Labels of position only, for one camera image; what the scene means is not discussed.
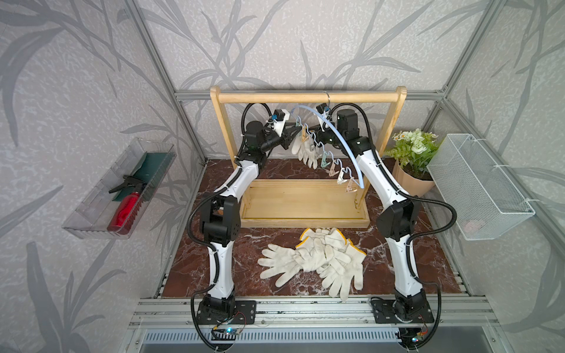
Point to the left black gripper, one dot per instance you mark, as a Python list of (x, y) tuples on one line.
[(285, 140)]

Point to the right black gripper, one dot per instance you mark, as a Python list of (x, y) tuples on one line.
[(318, 132)]

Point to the blue clip hanger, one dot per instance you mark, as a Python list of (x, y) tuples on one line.
[(344, 173)]

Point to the white glove pile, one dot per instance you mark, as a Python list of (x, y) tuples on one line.
[(320, 250), (346, 267)]

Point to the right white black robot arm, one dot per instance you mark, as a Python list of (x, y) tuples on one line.
[(400, 210)]

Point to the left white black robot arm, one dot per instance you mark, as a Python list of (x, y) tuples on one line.
[(220, 219)]

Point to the wooden hanging rack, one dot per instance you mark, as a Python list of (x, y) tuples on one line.
[(302, 203)]

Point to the potted white flower plant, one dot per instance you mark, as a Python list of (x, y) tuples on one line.
[(413, 151)]

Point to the white glove far left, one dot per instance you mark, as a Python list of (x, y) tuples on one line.
[(280, 260)]

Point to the green trowel in tray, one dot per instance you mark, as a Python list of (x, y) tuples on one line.
[(144, 171)]

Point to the red spray bottle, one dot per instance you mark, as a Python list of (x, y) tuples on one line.
[(124, 216)]

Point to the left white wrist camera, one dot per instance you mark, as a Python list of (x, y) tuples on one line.
[(279, 118)]

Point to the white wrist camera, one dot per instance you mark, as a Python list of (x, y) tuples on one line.
[(279, 118), (323, 113)]

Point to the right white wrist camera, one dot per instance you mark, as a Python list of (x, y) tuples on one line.
[(323, 113)]

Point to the white wire basket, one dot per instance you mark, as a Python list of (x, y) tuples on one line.
[(488, 203)]

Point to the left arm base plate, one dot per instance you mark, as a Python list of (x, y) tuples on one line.
[(238, 311)]

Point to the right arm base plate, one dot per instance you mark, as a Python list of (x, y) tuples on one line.
[(413, 310)]

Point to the clear plastic wall tray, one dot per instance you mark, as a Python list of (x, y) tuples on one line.
[(116, 203)]

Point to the aluminium front rail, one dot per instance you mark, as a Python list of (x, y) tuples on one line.
[(294, 312)]

